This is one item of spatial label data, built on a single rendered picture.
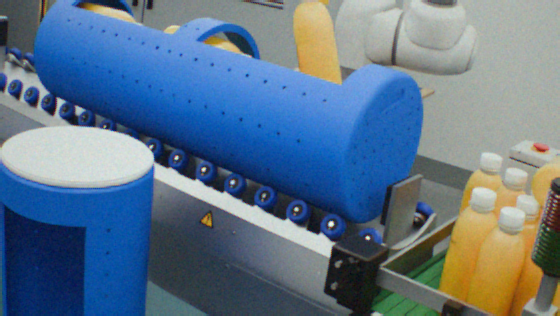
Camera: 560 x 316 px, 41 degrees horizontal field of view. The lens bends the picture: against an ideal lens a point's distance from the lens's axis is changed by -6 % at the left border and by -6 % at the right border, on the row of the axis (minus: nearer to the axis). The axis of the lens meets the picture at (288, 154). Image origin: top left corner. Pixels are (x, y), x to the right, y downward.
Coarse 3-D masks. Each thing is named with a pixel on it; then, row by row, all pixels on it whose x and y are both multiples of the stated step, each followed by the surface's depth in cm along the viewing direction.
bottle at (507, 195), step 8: (512, 184) 130; (496, 192) 132; (504, 192) 131; (512, 192) 130; (520, 192) 130; (496, 200) 131; (504, 200) 130; (512, 200) 130; (496, 208) 131; (496, 216) 131
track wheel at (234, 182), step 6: (234, 174) 150; (240, 174) 149; (228, 180) 150; (234, 180) 149; (240, 180) 149; (246, 180) 149; (228, 186) 149; (234, 186) 149; (240, 186) 148; (246, 186) 149; (228, 192) 149; (234, 192) 148; (240, 192) 148
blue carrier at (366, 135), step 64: (64, 0) 175; (64, 64) 168; (128, 64) 156; (192, 64) 148; (256, 64) 142; (128, 128) 171; (192, 128) 149; (256, 128) 139; (320, 128) 131; (384, 128) 137; (320, 192) 135; (384, 192) 145
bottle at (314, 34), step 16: (304, 0) 141; (304, 16) 139; (320, 16) 139; (304, 32) 140; (320, 32) 139; (304, 48) 140; (320, 48) 140; (336, 48) 142; (304, 64) 141; (320, 64) 140; (336, 64) 141; (336, 80) 141
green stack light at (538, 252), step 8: (544, 224) 85; (544, 232) 85; (552, 232) 83; (536, 240) 86; (544, 240) 84; (552, 240) 84; (536, 248) 86; (544, 248) 85; (552, 248) 84; (536, 256) 86; (544, 256) 85; (552, 256) 84; (536, 264) 86; (544, 264) 85; (552, 264) 84; (552, 272) 84
